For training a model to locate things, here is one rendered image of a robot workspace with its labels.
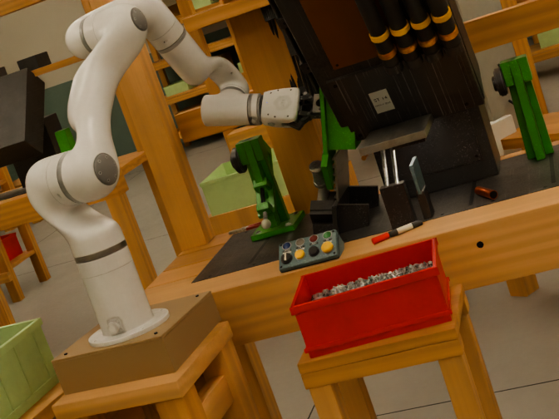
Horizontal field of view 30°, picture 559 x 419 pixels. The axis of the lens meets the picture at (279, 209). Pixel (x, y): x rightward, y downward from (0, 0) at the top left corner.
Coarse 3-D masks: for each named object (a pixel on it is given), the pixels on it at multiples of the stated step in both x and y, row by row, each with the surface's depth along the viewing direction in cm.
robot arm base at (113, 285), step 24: (96, 264) 227; (120, 264) 228; (96, 288) 228; (120, 288) 228; (96, 312) 231; (120, 312) 229; (144, 312) 231; (168, 312) 235; (96, 336) 235; (120, 336) 228
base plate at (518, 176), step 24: (504, 168) 276; (528, 168) 267; (552, 168) 259; (432, 192) 277; (456, 192) 268; (504, 192) 253; (528, 192) 246; (384, 216) 269; (240, 240) 298; (264, 240) 289; (288, 240) 279; (216, 264) 280; (240, 264) 271
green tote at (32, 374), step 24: (0, 336) 268; (24, 336) 256; (0, 360) 246; (24, 360) 254; (48, 360) 263; (0, 384) 244; (24, 384) 252; (48, 384) 260; (0, 408) 242; (24, 408) 250
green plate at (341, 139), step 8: (320, 96) 258; (320, 104) 259; (328, 104) 260; (320, 112) 260; (328, 112) 260; (328, 120) 261; (336, 120) 261; (328, 128) 262; (336, 128) 261; (344, 128) 261; (328, 136) 262; (336, 136) 262; (344, 136) 261; (352, 136) 261; (328, 144) 263; (336, 144) 262; (344, 144) 262; (352, 144) 261; (328, 152) 263
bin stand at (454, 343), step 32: (352, 352) 213; (384, 352) 212; (416, 352) 210; (448, 352) 209; (480, 352) 232; (320, 384) 217; (352, 384) 238; (448, 384) 211; (480, 384) 231; (320, 416) 220; (352, 416) 240; (480, 416) 212
